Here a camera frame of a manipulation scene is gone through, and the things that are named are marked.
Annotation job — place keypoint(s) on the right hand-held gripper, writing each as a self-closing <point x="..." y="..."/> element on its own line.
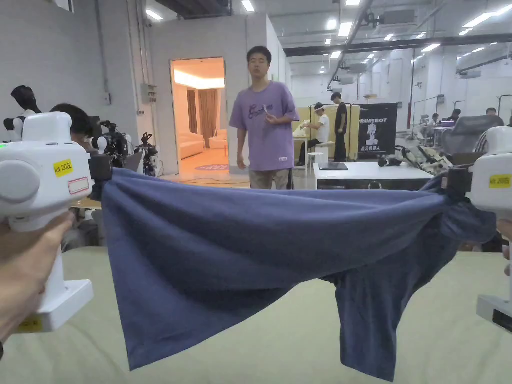
<point x="494" y="168"/>

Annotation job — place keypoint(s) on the bed with pale green sheet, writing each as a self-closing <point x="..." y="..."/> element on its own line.
<point x="280" y="344"/>

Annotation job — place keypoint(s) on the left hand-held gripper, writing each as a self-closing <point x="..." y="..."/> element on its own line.
<point x="38" y="172"/>

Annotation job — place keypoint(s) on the black banner with robot print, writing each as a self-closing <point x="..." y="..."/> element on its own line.
<point x="380" y="128"/>

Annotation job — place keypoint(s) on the person's right hand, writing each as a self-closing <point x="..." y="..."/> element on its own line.
<point x="506" y="248"/>

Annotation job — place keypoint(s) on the dark blue shirt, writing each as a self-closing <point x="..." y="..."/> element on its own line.
<point x="224" y="256"/>

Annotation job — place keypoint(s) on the black and white robot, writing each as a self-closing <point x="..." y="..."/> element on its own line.
<point x="112" y="144"/>

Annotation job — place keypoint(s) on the grey wall electrical box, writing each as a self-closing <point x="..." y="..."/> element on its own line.
<point x="149" y="94"/>

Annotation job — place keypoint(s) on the group of people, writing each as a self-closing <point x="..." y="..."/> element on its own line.
<point x="456" y="118"/>

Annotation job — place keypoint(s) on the person's left hand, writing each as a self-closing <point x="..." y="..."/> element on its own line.
<point x="20" y="276"/>

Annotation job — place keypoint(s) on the white robot with black head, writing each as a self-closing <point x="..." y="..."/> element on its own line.
<point x="24" y="108"/>

